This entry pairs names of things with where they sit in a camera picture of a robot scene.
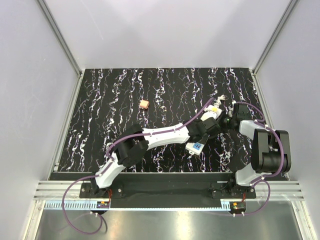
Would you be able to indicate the orange connector board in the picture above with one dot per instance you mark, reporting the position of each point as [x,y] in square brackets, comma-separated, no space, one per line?
[103,204]
[238,205]

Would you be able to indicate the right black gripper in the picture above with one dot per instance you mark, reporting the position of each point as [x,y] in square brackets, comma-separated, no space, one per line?
[221,118]

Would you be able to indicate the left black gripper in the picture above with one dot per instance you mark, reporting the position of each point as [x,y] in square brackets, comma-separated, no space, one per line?
[204,140]

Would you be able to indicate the white power strip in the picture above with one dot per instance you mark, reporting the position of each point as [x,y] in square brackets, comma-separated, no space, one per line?
[196,148]

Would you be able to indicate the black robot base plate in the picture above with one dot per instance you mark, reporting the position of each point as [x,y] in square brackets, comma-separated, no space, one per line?
[132,203]

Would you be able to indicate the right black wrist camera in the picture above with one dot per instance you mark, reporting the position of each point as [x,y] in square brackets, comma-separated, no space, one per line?
[241,112]

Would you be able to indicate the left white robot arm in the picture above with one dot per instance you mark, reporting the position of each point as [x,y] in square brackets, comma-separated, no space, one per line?
[131,147]

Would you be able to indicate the left orange connector board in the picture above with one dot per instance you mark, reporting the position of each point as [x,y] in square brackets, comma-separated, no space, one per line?
[103,204]

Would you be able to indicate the right orange connector board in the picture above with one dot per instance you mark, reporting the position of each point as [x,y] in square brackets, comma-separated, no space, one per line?
[238,205]

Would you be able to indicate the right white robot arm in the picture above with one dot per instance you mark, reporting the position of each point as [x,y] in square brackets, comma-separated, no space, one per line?
[270,151]

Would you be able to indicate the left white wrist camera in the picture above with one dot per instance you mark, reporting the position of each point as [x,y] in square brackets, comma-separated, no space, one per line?
[211,114]

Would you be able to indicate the silver aluminium rail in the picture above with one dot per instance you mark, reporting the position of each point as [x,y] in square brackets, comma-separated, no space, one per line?
[274,190]

